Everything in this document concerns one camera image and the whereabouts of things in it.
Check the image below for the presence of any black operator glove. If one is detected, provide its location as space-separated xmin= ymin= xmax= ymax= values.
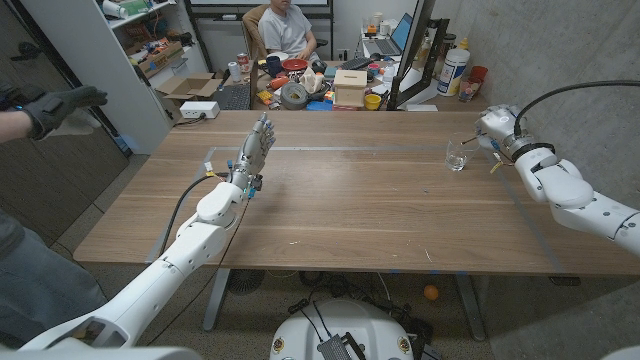
xmin=22 ymin=85 xmax=109 ymax=142

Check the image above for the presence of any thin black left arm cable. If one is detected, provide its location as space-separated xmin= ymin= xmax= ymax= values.
xmin=144 ymin=197 xmax=251 ymax=346

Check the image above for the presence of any glass with colourful items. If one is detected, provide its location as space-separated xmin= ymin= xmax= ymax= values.
xmin=458 ymin=75 xmax=482 ymax=104

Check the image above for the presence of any black framed whiteboard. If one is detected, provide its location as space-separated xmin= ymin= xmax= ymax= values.
xmin=183 ymin=0 xmax=335 ymax=21

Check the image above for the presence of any black open laptop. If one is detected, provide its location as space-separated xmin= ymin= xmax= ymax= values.
xmin=212 ymin=83 xmax=252 ymax=111

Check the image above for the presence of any white wipes canister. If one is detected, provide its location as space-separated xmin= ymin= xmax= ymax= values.
xmin=437 ymin=48 xmax=471 ymax=97

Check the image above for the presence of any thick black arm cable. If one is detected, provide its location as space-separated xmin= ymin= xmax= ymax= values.
xmin=513 ymin=79 xmax=640 ymax=139
xmin=158 ymin=172 xmax=231 ymax=244

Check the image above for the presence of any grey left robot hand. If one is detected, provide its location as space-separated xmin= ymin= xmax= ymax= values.
xmin=229 ymin=112 xmax=277 ymax=191

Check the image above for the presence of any white shelf unit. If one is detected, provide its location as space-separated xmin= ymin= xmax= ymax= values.
xmin=19 ymin=0 xmax=209 ymax=155

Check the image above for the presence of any seated person white shirt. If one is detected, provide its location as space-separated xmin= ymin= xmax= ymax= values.
xmin=257 ymin=0 xmax=320 ymax=63

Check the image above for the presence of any black keyboard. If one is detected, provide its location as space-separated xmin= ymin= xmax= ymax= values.
xmin=339 ymin=57 xmax=374 ymax=71

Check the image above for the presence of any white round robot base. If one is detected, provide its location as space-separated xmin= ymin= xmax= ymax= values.
xmin=269 ymin=298 xmax=415 ymax=360

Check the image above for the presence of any open silver laptop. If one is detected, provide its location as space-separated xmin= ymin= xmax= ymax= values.
xmin=363 ymin=12 xmax=415 ymax=57

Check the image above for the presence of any crumpled white paper bag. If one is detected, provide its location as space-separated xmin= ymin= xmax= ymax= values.
xmin=298 ymin=66 xmax=325 ymax=95

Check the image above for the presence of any open cardboard box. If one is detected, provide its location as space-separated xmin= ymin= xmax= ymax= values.
xmin=155 ymin=72 xmax=224 ymax=124

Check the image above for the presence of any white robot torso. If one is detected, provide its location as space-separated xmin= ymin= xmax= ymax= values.
xmin=0 ymin=346 xmax=202 ymax=360

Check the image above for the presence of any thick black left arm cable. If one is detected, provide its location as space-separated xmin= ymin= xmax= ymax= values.
xmin=158 ymin=172 xmax=231 ymax=244

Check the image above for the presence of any grey table leg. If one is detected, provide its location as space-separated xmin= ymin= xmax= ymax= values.
xmin=454 ymin=273 xmax=487 ymax=342
xmin=203 ymin=268 xmax=231 ymax=332

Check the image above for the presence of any operator person in jeans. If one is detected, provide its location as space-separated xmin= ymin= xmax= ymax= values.
xmin=0 ymin=84 xmax=109 ymax=349

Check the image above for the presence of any white power strip box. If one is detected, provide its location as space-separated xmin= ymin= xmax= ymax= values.
xmin=179 ymin=101 xmax=221 ymax=120

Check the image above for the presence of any black monitor stand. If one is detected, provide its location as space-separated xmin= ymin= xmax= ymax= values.
xmin=422 ymin=18 xmax=451 ymax=95

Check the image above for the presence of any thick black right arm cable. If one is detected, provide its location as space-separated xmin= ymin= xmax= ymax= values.
xmin=513 ymin=79 xmax=640 ymax=139

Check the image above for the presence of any black flat monitor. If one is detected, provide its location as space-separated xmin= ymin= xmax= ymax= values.
xmin=387 ymin=0 xmax=436 ymax=110

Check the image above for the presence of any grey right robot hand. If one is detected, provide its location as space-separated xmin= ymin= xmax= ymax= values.
xmin=474 ymin=103 xmax=534 ymax=156

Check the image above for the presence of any grey duct tape roll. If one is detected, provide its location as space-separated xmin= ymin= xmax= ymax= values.
xmin=279 ymin=81 xmax=310 ymax=111

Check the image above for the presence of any light wooden slot box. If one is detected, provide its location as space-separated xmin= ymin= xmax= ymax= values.
xmin=332 ymin=69 xmax=369 ymax=108

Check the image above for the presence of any black round floor fan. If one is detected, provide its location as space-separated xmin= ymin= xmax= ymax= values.
xmin=227 ymin=268 xmax=265 ymax=296

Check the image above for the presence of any brown office chair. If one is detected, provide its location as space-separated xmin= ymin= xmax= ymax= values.
xmin=241 ymin=4 xmax=271 ymax=61

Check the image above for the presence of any cardboard box with clutter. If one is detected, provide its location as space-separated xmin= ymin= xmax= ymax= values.
xmin=127 ymin=40 xmax=185 ymax=80

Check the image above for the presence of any clear glass cup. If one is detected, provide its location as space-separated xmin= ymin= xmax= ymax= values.
xmin=444 ymin=132 xmax=482 ymax=173

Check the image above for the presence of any black door handle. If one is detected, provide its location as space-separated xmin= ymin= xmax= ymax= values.
xmin=9 ymin=42 xmax=44 ymax=63

